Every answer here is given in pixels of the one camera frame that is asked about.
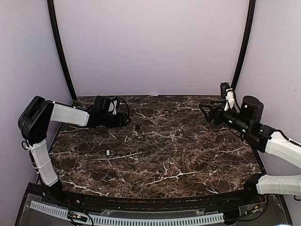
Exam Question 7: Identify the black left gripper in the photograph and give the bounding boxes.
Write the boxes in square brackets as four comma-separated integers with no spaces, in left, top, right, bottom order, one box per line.
[101,112,131,128]

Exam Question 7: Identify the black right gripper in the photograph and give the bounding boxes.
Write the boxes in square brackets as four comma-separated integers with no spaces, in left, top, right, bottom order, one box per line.
[200,100,251,136]

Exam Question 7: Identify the black key tag with ring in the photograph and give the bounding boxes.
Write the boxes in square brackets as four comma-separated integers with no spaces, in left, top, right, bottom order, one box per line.
[135,124,140,131]

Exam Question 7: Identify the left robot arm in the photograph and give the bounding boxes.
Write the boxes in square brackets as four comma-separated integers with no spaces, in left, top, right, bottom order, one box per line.
[18,96,131,205]

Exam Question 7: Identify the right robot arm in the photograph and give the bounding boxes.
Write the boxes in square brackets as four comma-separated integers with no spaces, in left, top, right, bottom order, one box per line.
[199,96,301,204]

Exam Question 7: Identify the key bunch with white tag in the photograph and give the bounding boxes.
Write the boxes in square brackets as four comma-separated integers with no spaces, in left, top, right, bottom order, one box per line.
[105,147,111,157]

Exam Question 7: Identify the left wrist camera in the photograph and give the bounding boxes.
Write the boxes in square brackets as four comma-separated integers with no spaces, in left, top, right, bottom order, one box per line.
[93,96,120,115]

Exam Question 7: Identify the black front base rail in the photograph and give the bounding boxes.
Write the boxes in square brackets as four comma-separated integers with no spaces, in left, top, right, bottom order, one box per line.
[25,183,280,212]

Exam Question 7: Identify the white slotted cable duct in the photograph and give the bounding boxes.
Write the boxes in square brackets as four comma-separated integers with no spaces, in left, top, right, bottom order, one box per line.
[29,201,224,226]

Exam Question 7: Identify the black frame post left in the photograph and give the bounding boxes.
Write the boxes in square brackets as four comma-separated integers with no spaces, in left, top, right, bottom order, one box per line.
[47,0,77,101]

